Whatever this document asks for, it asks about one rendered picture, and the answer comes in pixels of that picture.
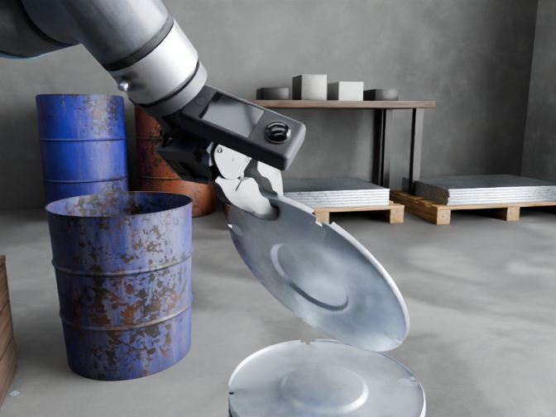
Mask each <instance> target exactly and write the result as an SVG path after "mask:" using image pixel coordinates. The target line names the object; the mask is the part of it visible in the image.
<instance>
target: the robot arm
mask: <svg viewBox="0 0 556 417"><path fill-rule="evenodd" d="M79 44H83V45H84V46H85V48H86V49H87V50H88V51H89V52H90V53H91V55H92V56H93V57H94V58H95V59H96V60H97V62H98V63H99V64H100V65H101V66H102V67H104V69H105V70H106V71H107V72H109V74H110V75H111V76H112V77H113V78H114V79H115V81H116V82H117V88H118V89H119V90H120V91H121V92H126V93H127V95H128V96H129V97H128V98H129V100H130V101H131V102H132V103H133V104H134V105H135V107H136V108H142V110H143V111H144V112H145V113H146V114H147V115H148V116H149V117H153V118H154V119H155V120H156V121H157V122H158V123H159V124H160V125H161V127H162V129H160V135H161V137H162V139H163V140H162V142H161V143H160V145H159V146H158V147H157V148H156V149H155V151H156V152H157V153H158V154H159V155H160V157H161V158H162V159H163V160H164V161H165V162H166V163H167V164H168V165H169V167H170V168H171V169H172V170H173V171H174V172H175V173H176V174H177V175H178V176H179V177H180V178H181V179H182V180H183V181H189V182H195V183H198V184H204V185H208V184H209V182H211V183H212V184H213V190H214V193H215V194H216V195H217V196H218V197H219V198H220V199H221V200H222V201H223V202H224V203H225V204H227V205H229V206H231V207H234V208H236V209H241V210H243V211H244V213H247V214H249V215H251V216H253V217H255V218H259V219H262V220H267V221H276V220H277V208H272V207H271V206H270V204H269V201H268V199H266V198H264V197H262V196H261V194H260V192H259V189H258V186H257V184H259V185H262V188H263V189H265V190H266V191H267V192H268V193H270V194H277V195H280V196H283V189H282V180H281V175H280V170H281V171H284V170H287V169H288V168H289V166H290V163H291V162H292V160H293V159H294V157H295V155H296V153H297V151H298V150H299V148H300V146H301V144H302V143H303V141H304V135H305V125H304V124H303V123H302V122H298V121H296V120H294V119H291V118H289V117H286V116H283V115H281V114H279V113H276V112H273V111H271V110H269V109H267V108H264V107H261V106H259V105H256V104H254V103H251V102H248V101H247V100H244V99H242V98H239V97H236V96H234V95H231V94H230V93H226V92H224V91H222V90H220V89H216V88H214V87H212V86H209V85H207V84H205V81H206V79H207V71H206V69H205V68H204V67H203V66H202V64H201V63H200V61H199V59H198V55H197V51H196V50H195V49H194V47H193V46H192V45H191V43H190V42H189V40H188V38H187V37H186V35H185V34H184V33H183V32H182V30H181V29H180V27H179V25H178V24H177V22H176V21H175V19H174V18H173V17H172V16H171V15H170V14H169V13H168V11H167V10H166V8H165V6H164V5H163V3H162V2H161V0H0V56H1V57H3V58H8V59H34V58H38V57H41V56H43V55H47V54H49V53H51V52H52V51H56V50H61V49H64V48H67V47H71V46H76V45H79ZM161 131H165V132H164V133H163V134H162V132H161ZM170 138H171V140H170V141H168V140H169V139H170ZM168 142H169V143H168ZM166 143H167V144H166ZM165 145H166V147H165ZM164 147H165V148H164ZM169 160H170V161H171V162H172V163H173V164H174V165H173V164H172V163H171V162H170V161H169ZM175 166H176V167H177V169H178V170H177V169H176V168H175ZM180 172H181V173H180Z"/></svg>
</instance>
